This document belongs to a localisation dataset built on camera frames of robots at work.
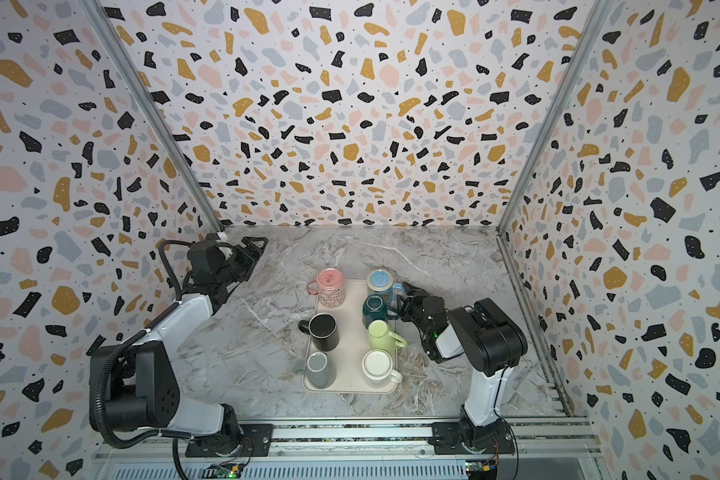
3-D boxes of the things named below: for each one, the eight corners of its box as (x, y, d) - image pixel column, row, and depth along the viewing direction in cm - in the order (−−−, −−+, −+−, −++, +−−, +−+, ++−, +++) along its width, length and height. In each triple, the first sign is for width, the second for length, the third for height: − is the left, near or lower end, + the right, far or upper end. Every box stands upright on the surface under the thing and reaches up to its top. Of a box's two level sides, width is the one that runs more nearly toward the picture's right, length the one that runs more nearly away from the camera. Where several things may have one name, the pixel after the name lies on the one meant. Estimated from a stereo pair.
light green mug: (363, 348, 91) (362, 332, 83) (375, 332, 95) (375, 316, 87) (392, 367, 88) (394, 353, 80) (403, 350, 91) (406, 335, 83)
